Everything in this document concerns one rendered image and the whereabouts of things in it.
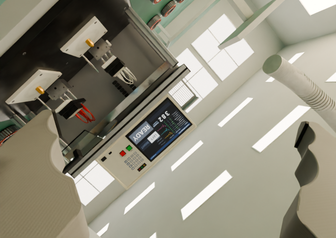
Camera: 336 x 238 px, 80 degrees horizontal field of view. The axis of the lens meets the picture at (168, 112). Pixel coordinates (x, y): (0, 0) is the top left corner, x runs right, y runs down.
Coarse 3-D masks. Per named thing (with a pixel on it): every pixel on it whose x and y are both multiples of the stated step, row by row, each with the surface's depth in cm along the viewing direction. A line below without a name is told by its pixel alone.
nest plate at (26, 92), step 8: (40, 72) 63; (48, 72) 68; (56, 72) 74; (32, 80) 64; (40, 80) 68; (48, 80) 73; (24, 88) 64; (32, 88) 69; (16, 96) 64; (24, 96) 69; (32, 96) 74
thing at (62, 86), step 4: (56, 80) 83; (60, 80) 83; (64, 80) 87; (52, 84) 83; (56, 84) 83; (60, 84) 83; (64, 84) 83; (68, 84) 87; (48, 88) 83; (52, 88) 83; (56, 88) 83; (60, 88) 83; (64, 88) 83; (68, 88) 84; (48, 92) 83; (52, 92) 83; (56, 92) 83; (60, 92) 84; (64, 92) 85; (52, 96) 83; (56, 96) 84; (60, 96) 85
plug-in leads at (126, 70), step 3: (123, 69) 87; (126, 69) 85; (120, 72) 84; (126, 72) 87; (129, 72) 85; (117, 75) 85; (120, 75) 87; (123, 75) 85; (129, 75) 89; (120, 78) 85; (126, 78) 85; (129, 78) 89; (135, 78) 87; (132, 81) 89
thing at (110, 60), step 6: (102, 60) 85; (108, 60) 74; (114, 60) 76; (120, 60) 78; (102, 66) 74; (108, 66) 76; (114, 66) 77; (120, 66) 77; (108, 72) 77; (114, 72) 77
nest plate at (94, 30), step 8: (88, 24) 63; (96, 24) 66; (80, 32) 63; (88, 32) 66; (96, 32) 71; (104, 32) 76; (72, 40) 63; (80, 40) 66; (96, 40) 77; (64, 48) 63; (72, 48) 67; (80, 48) 72; (88, 48) 77
